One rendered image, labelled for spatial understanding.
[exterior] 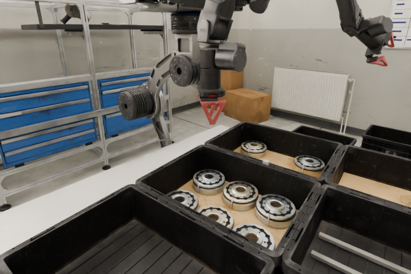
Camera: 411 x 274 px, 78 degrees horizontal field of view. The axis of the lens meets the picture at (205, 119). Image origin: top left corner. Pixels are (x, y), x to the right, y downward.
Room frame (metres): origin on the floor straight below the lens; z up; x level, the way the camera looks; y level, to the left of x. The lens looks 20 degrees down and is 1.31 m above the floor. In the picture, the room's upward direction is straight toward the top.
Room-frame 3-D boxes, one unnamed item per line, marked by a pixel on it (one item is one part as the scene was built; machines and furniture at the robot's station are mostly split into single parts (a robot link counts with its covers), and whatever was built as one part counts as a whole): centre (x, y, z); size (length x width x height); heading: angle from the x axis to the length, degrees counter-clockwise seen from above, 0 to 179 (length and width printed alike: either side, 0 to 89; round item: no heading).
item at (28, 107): (1.94, 1.27, 0.60); 0.72 x 0.03 x 0.56; 137
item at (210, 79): (0.70, -0.01, 1.17); 0.10 x 0.07 x 0.07; 8
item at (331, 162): (0.81, -0.24, 0.92); 0.40 x 0.30 x 0.02; 53
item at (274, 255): (0.57, -0.06, 0.92); 0.40 x 0.30 x 0.02; 53
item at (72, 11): (2.41, 1.13, 1.44); 0.25 x 0.16 x 0.18; 137
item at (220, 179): (0.70, -0.01, 0.86); 0.10 x 0.10 x 0.01
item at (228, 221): (0.51, -0.02, 0.86); 0.10 x 0.10 x 0.01
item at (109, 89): (2.52, 0.72, 0.60); 0.72 x 0.03 x 0.56; 137
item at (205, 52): (0.69, -0.02, 1.23); 0.07 x 0.06 x 0.07; 47
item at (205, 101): (0.68, -0.02, 1.10); 0.07 x 0.07 x 0.09; 8
